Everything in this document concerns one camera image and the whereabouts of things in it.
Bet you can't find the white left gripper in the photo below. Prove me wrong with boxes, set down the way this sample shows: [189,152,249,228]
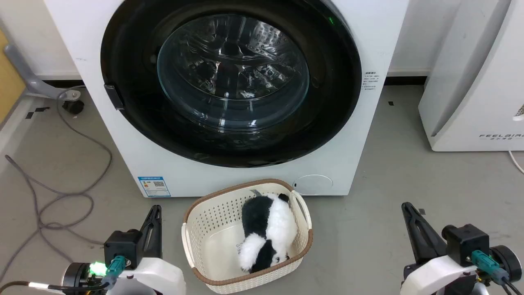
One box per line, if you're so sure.
[107,205,187,295]

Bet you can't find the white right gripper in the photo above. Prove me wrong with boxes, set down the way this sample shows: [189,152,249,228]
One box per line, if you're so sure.
[400,202,478,295]

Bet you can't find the black round washer door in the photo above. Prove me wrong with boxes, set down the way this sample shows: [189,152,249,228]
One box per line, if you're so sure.
[100,0,363,168]

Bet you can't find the white front-load washing machine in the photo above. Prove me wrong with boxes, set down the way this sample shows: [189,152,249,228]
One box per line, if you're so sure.
[44,0,410,198]

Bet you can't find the blue energy label sticker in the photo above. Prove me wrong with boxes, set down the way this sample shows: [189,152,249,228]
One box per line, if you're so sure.
[138,176,171,198]

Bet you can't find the cream perforated laundry basket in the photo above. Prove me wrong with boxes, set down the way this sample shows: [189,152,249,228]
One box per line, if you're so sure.
[181,178,314,295]

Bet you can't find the black and white plush panda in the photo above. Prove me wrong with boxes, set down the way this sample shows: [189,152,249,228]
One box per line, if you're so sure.
[238,193,298,274]

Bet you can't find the round white filter cover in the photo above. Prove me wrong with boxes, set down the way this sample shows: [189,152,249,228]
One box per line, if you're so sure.
[293,175,333,195]

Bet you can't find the black caster wheel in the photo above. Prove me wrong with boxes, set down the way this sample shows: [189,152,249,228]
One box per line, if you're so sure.
[62,100,85,115]

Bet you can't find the white air purifier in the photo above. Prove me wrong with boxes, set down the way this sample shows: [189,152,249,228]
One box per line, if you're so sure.
[418,0,524,152]

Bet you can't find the small printed text sticker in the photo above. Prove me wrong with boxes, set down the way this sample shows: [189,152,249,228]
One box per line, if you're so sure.
[362,71,381,91]

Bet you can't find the grey metal furniture leg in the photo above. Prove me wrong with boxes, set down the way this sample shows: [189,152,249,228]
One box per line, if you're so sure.
[4,44,81,100]

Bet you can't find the yellow wooden panel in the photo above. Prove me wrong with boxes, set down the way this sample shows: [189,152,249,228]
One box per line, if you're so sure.
[0,29,26,125]

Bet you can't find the teal plug right camera cable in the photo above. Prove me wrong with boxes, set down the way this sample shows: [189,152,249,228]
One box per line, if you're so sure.
[470,250,524,295]

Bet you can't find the grey floor cable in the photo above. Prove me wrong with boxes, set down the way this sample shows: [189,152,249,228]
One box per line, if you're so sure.
[0,154,105,283]
[37,88,113,230]

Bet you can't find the thin white power cable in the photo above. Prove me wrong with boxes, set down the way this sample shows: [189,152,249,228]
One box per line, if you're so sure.
[508,150,524,175]

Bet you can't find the black door latch handle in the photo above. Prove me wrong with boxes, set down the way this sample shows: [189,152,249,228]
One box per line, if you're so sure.
[104,84,125,111]

